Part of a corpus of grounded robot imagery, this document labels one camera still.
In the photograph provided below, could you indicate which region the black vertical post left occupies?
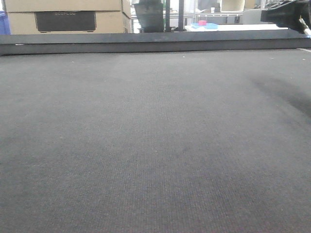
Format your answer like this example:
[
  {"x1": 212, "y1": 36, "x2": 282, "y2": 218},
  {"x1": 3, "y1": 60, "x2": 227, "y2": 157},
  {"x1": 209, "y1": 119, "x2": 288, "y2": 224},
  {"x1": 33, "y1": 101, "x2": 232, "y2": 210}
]
[{"x1": 165, "y1": 0, "x2": 171, "y2": 32}]

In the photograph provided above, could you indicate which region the light blue tray background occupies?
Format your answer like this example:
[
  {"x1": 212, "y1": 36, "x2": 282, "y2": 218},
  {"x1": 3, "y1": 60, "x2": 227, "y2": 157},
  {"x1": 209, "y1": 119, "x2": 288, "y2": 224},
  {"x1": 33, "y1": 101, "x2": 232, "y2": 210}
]
[{"x1": 191, "y1": 23, "x2": 219, "y2": 30}]

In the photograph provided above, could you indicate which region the black vertical post right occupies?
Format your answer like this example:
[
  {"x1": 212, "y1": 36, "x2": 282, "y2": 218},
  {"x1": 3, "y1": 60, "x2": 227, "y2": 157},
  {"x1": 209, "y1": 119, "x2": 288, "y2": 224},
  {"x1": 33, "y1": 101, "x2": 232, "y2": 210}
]
[{"x1": 176, "y1": 0, "x2": 184, "y2": 32}]

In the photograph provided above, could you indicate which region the upper cardboard box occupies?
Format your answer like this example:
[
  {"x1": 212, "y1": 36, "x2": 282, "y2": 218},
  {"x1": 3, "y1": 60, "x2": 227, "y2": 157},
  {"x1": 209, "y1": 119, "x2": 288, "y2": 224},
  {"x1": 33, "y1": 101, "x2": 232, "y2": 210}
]
[{"x1": 2, "y1": 0, "x2": 131, "y2": 21}]

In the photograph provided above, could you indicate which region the blue bin at left edge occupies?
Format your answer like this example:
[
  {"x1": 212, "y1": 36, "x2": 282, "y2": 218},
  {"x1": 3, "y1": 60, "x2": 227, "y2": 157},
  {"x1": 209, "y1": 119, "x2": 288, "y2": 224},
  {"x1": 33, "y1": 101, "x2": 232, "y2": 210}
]
[{"x1": 0, "y1": 11, "x2": 11, "y2": 35}]

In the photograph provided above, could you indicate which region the beige cabinet background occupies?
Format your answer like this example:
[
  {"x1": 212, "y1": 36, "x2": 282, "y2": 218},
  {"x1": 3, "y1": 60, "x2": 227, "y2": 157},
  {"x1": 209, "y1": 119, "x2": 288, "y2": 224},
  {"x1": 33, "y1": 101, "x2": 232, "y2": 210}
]
[{"x1": 220, "y1": 0, "x2": 245, "y2": 13}]

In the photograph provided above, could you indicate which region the black vertical post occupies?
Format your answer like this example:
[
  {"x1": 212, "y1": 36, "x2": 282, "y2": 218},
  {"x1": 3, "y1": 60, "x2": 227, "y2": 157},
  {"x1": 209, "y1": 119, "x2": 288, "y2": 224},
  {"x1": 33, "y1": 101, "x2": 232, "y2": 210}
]
[
  {"x1": 176, "y1": 0, "x2": 184, "y2": 32},
  {"x1": 165, "y1": 0, "x2": 171, "y2": 32}
]

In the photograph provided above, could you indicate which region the pink box on tray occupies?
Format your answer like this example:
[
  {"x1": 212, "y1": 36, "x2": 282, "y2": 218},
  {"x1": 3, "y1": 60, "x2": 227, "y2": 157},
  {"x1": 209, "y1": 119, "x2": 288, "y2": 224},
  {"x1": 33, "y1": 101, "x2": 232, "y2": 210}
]
[{"x1": 198, "y1": 20, "x2": 207, "y2": 26}]

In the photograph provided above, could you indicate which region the dark raised table edge rail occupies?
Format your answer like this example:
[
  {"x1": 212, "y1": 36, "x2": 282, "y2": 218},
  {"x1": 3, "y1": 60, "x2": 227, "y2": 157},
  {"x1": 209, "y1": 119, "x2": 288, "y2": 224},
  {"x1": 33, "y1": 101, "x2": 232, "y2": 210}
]
[{"x1": 0, "y1": 29, "x2": 311, "y2": 55}]

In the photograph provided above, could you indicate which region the lower cardboard box black label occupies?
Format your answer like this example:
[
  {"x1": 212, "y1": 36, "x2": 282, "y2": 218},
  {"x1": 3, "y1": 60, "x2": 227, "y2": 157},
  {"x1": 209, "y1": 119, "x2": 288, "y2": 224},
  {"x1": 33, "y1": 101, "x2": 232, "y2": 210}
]
[{"x1": 8, "y1": 11, "x2": 131, "y2": 35}]

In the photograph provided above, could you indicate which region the white background table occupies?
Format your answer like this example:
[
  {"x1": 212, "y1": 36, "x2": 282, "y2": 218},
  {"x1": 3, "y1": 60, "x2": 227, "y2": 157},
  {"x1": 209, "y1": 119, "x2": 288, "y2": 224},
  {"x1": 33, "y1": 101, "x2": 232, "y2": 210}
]
[{"x1": 185, "y1": 24, "x2": 288, "y2": 32}]

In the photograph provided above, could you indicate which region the dark trash bin background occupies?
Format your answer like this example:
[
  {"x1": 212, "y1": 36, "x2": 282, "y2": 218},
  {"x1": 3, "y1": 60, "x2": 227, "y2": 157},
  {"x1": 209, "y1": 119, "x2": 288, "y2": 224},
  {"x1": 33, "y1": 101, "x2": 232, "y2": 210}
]
[{"x1": 133, "y1": 0, "x2": 164, "y2": 33}]

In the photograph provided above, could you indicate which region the grey office chair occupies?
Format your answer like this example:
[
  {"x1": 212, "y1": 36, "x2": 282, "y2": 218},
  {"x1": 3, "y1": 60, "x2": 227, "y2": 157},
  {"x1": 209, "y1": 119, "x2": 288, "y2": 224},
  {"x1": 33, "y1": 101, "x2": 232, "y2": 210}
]
[{"x1": 242, "y1": 9, "x2": 261, "y2": 25}]

